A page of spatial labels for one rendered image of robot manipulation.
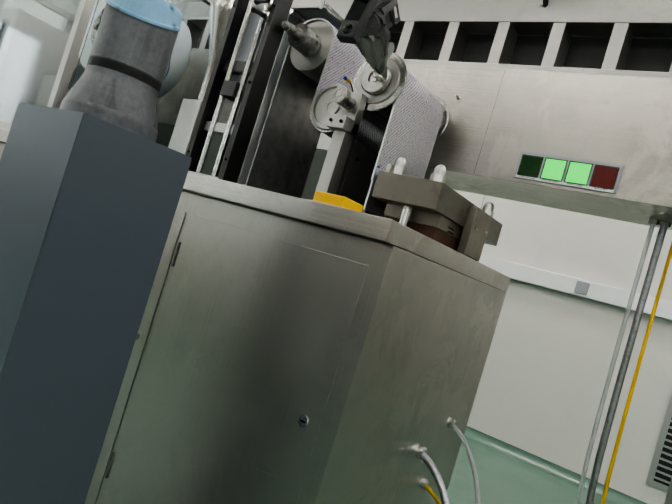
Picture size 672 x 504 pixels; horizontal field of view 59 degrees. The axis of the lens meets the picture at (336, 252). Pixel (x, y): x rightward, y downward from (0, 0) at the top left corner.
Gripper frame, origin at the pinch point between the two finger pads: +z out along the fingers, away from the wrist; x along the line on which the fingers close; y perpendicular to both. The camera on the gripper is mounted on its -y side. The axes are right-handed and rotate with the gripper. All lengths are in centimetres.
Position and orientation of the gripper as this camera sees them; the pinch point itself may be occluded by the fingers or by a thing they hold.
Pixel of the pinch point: (377, 70)
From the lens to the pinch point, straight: 144.4
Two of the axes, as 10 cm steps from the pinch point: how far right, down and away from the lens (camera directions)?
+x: -7.9, -2.3, 5.7
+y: 5.7, -6.1, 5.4
